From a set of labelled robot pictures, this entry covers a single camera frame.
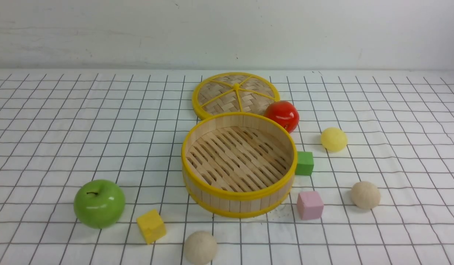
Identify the pink foam cube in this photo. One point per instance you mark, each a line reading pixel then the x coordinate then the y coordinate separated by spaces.
pixel 309 205

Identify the bamboo steamer tray yellow rim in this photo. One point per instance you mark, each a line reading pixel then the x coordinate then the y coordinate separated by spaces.
pixel 238 165

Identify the beige bun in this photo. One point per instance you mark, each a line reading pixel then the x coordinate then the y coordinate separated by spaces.
pixel 200 248
pixel 365 195

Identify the green foam cube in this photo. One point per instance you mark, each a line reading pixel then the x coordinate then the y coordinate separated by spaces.
pixel 305 163

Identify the green apple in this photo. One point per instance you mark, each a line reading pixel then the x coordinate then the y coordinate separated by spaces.
pixel 99 203

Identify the woven bamboo steamer lid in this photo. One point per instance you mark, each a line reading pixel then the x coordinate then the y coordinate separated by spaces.
pixel 233 92

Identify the yellow round bun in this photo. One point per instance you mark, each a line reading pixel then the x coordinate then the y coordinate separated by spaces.
pixel 333 139

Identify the yellow foam cube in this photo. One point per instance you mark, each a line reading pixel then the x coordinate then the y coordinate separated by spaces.
pixel 151 226

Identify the white grid tablecloth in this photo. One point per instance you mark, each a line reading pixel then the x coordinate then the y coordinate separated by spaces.
pixel 60 129

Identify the red tomato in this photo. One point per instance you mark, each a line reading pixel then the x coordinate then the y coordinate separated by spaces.
pixel 283 113

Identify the beige bun front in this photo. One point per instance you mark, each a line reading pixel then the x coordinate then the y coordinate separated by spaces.
pixel 200 248

